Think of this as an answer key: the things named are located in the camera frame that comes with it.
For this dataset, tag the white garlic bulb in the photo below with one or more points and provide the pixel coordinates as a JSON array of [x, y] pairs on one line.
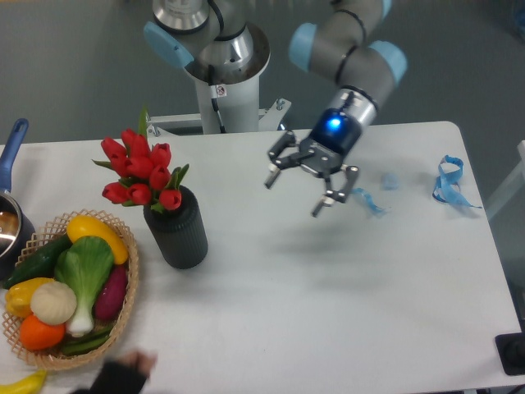
[[53, 303]]

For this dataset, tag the dark sleeve forearm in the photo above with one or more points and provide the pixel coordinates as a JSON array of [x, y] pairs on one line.
[[116, 378]]

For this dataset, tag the dark grey ribbed vase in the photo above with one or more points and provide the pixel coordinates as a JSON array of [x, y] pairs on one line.
[[180, 236]]

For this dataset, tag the green bok choy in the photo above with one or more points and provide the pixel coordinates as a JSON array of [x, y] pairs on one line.
[[84, 267]]

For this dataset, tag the blue handled saucepan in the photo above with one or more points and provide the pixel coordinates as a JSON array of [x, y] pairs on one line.
[[16, 228]]

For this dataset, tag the purple sweet potato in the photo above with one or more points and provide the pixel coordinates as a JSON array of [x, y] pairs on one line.
[[111, 298]]

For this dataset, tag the woven wicker basket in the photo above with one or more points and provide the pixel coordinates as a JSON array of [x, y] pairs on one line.
[[54, 359]]

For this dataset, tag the orange fruit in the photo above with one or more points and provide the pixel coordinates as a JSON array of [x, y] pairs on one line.
[[37, 335]]

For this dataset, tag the green bean pod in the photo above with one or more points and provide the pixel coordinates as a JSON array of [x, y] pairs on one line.
[[87, 343]]

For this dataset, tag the person hand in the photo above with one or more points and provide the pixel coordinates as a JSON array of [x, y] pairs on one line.
[[140, 361]]

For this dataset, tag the blue ribbon strip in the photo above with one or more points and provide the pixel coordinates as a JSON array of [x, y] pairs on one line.
[[365, 199]]

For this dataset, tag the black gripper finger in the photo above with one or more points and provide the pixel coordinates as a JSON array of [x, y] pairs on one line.
[[285, 154], [331, 195]]

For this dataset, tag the red tulip bouquet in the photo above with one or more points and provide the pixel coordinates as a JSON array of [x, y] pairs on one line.
[[144, 176]]

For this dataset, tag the white frame at right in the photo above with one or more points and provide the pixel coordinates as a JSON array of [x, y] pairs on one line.
[[508, 188]]

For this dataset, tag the yellow bell pepper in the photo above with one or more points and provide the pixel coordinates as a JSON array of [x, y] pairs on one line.
[[19, 296]]

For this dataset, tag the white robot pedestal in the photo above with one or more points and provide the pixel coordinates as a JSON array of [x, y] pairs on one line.
[[226, 76]]

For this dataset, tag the blue ribbon right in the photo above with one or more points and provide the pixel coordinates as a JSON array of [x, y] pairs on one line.
[[446, 188]]

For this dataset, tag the black device at edge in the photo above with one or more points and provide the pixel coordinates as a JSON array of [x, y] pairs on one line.
[[511, 352]]

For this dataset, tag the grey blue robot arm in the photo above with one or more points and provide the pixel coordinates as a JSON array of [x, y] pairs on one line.
[[365, 73]]

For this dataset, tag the dark green cucumber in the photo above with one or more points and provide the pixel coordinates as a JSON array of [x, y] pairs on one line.
[[41, 263]]

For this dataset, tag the yellow squash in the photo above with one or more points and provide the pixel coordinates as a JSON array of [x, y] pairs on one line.
[[83, 225]]

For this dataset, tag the yellow banana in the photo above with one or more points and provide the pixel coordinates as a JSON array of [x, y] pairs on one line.
[[31, 384]]

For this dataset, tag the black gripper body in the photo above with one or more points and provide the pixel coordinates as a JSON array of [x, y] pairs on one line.
[[329, 142]]

